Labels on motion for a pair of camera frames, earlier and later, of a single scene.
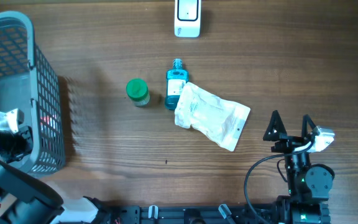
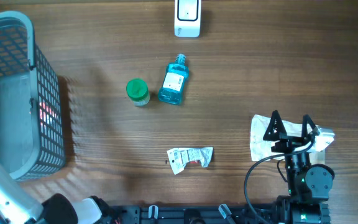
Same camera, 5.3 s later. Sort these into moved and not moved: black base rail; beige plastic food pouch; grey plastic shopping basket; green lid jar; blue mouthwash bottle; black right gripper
Moved: beige plastic food pouch; blue mouthwash bottle
Not moved: green lid jar; black base rail; black right gripper; grey plastic shopping basket
